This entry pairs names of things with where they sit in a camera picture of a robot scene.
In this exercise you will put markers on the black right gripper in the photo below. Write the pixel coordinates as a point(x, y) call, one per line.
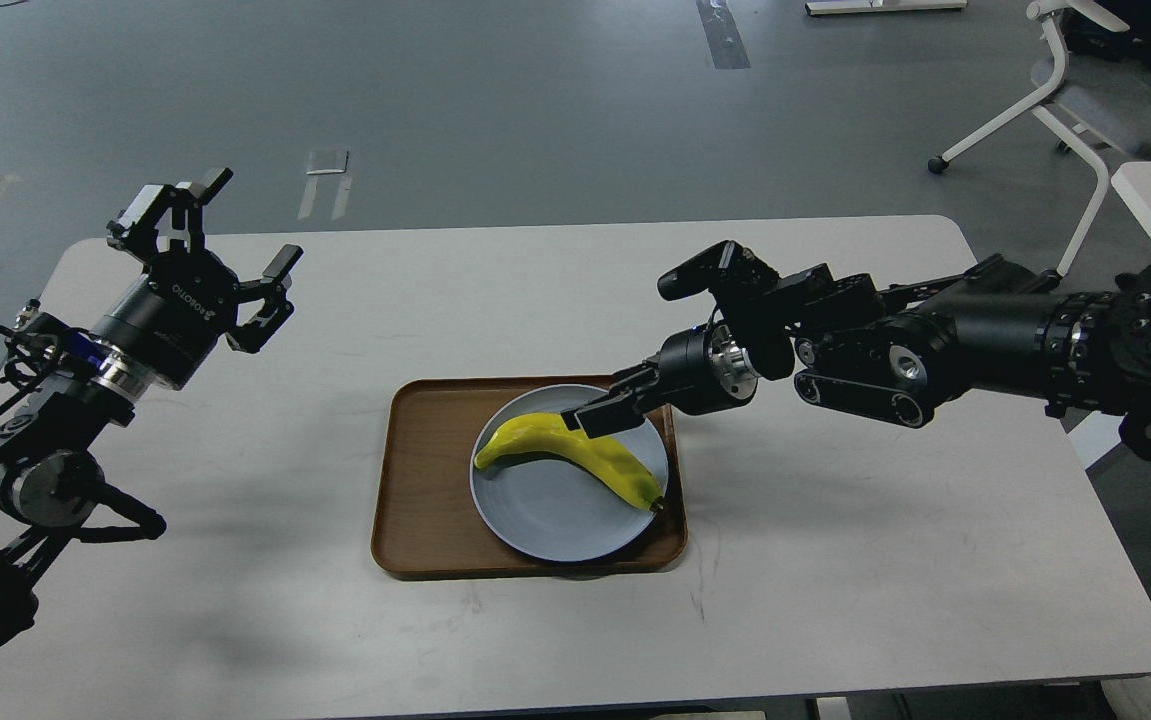
point(699, 371)

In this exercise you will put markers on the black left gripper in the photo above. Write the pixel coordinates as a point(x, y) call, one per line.
point(173, 315)

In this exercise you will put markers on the yellow banana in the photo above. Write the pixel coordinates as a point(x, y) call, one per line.
point(614, 465)

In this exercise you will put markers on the light blue plate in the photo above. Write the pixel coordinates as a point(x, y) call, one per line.
point(550, 508)

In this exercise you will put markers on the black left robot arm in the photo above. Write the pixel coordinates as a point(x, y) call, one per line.
point(61, 385)

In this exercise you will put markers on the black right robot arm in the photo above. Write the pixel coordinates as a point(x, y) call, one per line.
point(892, 355)

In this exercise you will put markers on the brown wooden tray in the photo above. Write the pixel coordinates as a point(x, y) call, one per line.
point(426, 524)

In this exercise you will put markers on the white office chair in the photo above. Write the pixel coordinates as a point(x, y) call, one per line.
point(1073, 95)

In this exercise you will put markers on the white shoe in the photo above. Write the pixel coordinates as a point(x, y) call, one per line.
point(1128, 698)

